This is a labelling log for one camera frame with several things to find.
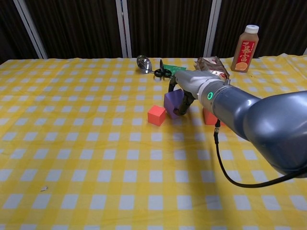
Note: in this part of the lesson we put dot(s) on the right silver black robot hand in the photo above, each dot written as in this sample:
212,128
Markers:
194,80

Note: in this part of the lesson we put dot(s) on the purple foam cube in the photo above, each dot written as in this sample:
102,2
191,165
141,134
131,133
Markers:
171,100

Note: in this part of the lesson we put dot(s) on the small orange-red foam cube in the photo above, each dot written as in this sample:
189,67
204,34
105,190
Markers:
156,116

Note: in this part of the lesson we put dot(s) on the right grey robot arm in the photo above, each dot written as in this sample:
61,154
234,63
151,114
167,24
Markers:
263,119

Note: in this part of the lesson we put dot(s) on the green plastic packet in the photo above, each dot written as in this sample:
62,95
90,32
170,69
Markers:
176,68

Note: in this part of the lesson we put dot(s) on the shiny foil snack packet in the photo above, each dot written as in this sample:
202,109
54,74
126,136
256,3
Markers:
212,65

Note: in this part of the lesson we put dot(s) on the large orange-red foam cube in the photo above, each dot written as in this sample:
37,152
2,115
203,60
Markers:
209,118

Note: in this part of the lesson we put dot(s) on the metal ladle black grip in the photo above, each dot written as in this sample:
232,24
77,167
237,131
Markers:
144,64

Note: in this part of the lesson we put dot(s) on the brown juice bottle white cap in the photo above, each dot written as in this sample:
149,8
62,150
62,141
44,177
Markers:
244,52

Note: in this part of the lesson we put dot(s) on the yellow white checkered tablecloth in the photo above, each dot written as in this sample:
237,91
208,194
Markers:
96,155

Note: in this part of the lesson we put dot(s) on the small paper scrap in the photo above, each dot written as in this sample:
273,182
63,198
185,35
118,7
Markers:
43,188

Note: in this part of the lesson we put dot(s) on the white aluminium frame post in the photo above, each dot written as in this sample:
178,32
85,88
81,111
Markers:
31,30
212,28
123,28
305,51

